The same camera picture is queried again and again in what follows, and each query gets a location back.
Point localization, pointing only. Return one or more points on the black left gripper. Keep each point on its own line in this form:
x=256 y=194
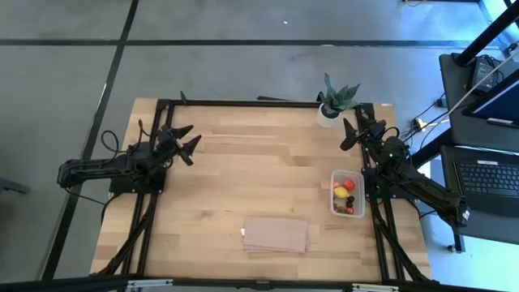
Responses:
x=166 y=144

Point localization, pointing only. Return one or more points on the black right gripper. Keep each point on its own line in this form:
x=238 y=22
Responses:
x=379 y=140

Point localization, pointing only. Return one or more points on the red tomato with green top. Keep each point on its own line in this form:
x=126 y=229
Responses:
x=349 y=184

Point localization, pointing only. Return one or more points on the yellow lemon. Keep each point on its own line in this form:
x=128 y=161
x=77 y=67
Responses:
x=341 y=192

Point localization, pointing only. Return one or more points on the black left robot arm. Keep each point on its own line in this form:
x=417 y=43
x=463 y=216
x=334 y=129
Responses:
x=93 y=168

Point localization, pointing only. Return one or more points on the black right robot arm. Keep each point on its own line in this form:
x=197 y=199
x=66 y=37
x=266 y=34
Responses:
x=425 y=188

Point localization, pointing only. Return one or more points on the clear plastic tupperware container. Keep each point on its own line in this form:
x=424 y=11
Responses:
x=360 y=203

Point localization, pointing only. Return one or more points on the snake plant in white pot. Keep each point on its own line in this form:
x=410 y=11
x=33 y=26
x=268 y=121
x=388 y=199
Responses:
x=328 y=119

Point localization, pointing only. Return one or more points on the yellow plug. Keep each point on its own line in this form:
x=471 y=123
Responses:
x=420 y=121

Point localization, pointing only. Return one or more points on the dark grey cart shelf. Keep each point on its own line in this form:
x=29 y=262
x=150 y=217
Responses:
x=486 y=231
x=458 y=130

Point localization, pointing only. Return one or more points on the folded beige cloth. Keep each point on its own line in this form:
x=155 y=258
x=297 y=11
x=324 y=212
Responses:
x=275 y=234

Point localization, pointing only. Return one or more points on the black laptop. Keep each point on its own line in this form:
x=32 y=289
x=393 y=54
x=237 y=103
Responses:
x=486 y=178

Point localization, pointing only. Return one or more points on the black power adapter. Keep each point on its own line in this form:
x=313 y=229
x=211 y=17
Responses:
x=482 y=71

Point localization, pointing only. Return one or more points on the black computer monitor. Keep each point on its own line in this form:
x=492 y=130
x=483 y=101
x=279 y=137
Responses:
x=496 y=103

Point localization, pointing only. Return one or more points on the grey furniture foot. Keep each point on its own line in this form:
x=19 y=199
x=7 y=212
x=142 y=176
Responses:
x=12 y=186

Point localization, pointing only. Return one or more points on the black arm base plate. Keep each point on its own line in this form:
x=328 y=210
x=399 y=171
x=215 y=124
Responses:
x=121 y=187
x=373 y=194

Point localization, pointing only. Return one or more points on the silver beam bracket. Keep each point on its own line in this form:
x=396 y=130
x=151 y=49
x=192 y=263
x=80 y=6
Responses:
x=375 y=287
x=150 y=282

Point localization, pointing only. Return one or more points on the black diagonal frame pole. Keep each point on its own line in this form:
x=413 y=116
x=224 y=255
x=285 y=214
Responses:
x=486 y=34

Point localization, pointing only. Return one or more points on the black frame crossbeam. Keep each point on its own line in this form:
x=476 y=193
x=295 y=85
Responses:
x=61 y=285

